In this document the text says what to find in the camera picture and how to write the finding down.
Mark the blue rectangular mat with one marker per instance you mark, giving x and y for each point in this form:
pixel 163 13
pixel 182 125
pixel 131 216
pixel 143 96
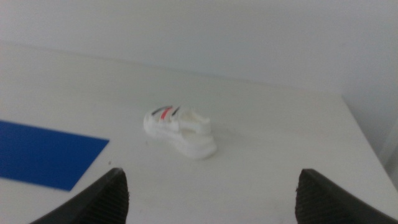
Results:
pixel 43 155

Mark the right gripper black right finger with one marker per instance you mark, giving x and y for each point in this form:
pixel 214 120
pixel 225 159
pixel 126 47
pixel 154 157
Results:
pixel 323 205

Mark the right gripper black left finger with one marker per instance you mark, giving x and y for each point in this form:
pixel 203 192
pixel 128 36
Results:
pixel 102 205

